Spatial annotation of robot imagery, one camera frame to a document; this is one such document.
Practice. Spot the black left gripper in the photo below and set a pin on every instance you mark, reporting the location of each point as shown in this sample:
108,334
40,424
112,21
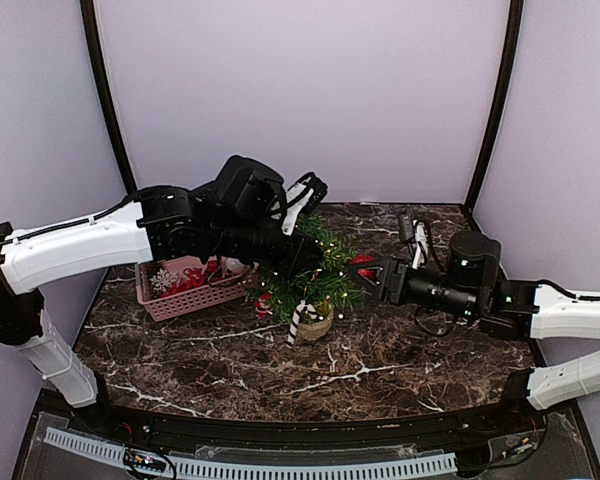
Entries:
296,259

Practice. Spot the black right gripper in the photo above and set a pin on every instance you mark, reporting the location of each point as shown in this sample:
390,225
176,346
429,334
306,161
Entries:
394,279

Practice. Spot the small green christmas tree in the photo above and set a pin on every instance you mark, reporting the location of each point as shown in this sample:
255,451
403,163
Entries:
327,283

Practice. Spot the red white candy cane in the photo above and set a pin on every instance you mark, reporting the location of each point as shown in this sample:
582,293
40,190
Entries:
302,308

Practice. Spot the red santa ornament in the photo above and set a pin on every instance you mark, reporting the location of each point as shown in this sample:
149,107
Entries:
263,308

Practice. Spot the pink plastic basket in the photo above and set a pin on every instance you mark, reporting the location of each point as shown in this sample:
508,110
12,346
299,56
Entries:
202,285

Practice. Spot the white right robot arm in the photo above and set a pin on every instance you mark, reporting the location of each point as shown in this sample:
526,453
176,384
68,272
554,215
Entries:
560,314

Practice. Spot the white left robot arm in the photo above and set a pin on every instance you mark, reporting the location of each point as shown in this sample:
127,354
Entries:
31,259

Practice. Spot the beige tree pot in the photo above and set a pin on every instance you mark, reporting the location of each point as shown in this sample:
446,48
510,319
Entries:
314,331

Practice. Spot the white snowflake ornament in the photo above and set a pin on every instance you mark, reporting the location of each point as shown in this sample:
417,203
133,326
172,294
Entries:
162,281

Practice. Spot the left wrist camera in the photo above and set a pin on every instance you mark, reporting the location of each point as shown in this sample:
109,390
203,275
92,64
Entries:
302,197

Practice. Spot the white slotted cable duct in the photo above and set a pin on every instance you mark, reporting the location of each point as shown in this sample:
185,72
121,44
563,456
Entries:
145,464

